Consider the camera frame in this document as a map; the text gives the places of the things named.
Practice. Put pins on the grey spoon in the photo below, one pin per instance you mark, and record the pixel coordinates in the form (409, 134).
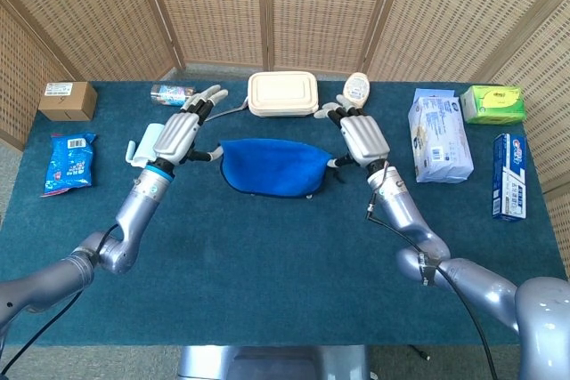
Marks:
(231, 110)

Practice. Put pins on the green tissue pack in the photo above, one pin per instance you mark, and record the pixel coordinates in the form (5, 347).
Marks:
(492, 106)

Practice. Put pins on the white and blue wipes pack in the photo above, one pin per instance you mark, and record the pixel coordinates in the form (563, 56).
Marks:
(441, 139)

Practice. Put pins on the grey robot torso base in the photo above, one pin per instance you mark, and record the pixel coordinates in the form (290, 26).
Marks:
(267, 364)

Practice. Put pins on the beige plastic lunch box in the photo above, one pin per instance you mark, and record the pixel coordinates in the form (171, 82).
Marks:
(282, 93)

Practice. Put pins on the blue snack bag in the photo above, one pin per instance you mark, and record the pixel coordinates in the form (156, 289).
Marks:
(69, 164)

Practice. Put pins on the pale blue plastic mug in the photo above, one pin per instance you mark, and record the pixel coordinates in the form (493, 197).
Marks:
(149, 139)

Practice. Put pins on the woven bamboo folding screen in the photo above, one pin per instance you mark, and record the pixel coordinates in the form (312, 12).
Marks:
(214, 6)

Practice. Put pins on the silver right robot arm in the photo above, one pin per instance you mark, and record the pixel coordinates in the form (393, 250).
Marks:
(401, 211)

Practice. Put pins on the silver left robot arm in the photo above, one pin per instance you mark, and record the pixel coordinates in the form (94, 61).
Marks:
(138, 206)

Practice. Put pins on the mayonnaise squeeze bottle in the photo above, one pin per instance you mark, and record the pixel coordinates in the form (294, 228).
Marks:
(357, 86)

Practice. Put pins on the blue toothpaste box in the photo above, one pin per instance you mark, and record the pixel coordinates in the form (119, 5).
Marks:
(510, 175)

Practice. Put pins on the clear jar with blue label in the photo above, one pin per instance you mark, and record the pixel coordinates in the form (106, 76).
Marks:
(169, 94)

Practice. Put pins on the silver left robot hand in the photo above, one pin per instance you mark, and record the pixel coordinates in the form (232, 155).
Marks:
(176, 137)

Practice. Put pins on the blue cloth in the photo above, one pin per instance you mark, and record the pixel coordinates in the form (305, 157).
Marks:
(271, 166)

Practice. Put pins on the brown cardboard box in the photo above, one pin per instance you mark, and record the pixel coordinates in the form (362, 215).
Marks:
(67, 102)

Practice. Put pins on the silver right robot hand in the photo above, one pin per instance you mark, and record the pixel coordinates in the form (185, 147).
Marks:
(365, 137)

